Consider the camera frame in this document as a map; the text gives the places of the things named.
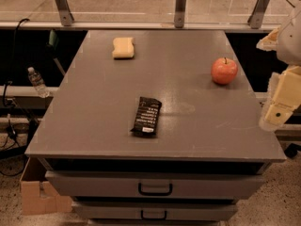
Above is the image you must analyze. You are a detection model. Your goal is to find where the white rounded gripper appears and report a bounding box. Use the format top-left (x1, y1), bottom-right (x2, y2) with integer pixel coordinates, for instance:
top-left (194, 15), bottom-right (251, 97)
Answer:
top-left (256, 4), bottom-right (301, 131)

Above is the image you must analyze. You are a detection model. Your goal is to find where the red apple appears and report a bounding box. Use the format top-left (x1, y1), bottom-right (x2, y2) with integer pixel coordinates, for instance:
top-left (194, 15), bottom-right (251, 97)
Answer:
top-left (211, 57), bottom-right (238, 85)

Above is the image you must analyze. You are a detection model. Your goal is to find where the black snack bar packet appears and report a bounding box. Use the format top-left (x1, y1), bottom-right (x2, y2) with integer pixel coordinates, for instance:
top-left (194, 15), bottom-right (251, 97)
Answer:
top-left (131, 97), bottom-right (162, 137)

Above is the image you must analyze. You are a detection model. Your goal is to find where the grey drawer cabinet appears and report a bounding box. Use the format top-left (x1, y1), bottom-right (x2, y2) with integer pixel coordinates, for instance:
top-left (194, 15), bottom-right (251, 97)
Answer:
top-left (27, 30), bottom-right (285, 226)

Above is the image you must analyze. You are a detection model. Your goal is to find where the yellow sponge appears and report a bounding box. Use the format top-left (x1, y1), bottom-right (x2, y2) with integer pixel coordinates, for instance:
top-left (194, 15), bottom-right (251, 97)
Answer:
top-left (112, 37), bottom-right (135, 59)

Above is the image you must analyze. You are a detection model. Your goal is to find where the clear plastic water bottle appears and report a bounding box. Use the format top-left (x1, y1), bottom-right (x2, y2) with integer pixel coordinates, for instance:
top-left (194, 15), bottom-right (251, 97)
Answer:
top-left (27, 67), bottom-right (50, 98)

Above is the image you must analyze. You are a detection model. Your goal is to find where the lower grey drawer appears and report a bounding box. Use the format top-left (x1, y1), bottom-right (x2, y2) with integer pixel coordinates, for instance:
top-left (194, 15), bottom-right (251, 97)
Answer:
top-left (72, 202), bottom-right (237, 221)

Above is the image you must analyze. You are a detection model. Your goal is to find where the grey drawer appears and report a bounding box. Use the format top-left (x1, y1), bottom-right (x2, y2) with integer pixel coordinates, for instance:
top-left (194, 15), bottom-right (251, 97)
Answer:
top-left (46, 170), bottom-right (264, 200)
top-left (72, 202), bottom-right (237, 221)

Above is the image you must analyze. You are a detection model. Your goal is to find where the upper grey drawer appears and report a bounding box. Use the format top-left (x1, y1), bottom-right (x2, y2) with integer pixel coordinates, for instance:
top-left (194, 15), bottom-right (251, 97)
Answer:
top-left (46, 170), bottom-right (264, 200)

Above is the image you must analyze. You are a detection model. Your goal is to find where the brown cardboard box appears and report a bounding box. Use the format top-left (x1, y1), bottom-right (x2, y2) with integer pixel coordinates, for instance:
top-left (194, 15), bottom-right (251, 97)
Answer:
top-left (20, 158), bottom-right (71, 216)

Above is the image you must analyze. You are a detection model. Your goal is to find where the right metal bracket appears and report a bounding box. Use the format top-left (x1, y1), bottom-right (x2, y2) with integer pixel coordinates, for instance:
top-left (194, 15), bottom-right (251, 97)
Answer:
top-left (247, 0), bottom-right (270, 29)

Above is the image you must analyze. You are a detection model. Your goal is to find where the metal bracket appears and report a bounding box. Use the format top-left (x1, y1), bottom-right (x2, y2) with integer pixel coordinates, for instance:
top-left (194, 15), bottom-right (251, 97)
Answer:
top-left (55, 0), bottom-right (74, 26)
top-left (247, 0), bottom-right (270, 29)
top-left (174, 0), bottom-right (186, 28)

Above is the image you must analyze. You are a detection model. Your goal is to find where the middle metal bracket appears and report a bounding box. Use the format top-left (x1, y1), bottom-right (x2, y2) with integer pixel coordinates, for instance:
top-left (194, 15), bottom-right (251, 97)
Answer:
top-left (174, 0), bottom-right (186, 28)

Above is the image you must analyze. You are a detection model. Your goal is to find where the left metal bracket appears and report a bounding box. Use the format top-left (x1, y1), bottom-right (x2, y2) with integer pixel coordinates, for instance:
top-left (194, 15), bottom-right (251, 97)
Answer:
top-left (55, 0), bottom-right (74, 26)

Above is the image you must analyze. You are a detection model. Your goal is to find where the green handled tool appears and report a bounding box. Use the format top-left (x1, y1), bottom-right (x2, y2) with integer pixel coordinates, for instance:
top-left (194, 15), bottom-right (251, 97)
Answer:
top-left (46, 29), bottom-right (66, 75)

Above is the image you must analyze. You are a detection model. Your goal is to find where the black cable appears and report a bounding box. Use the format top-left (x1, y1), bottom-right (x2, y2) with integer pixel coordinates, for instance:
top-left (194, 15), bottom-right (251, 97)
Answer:
top-left (1, 17), bottom-right (31, 108)

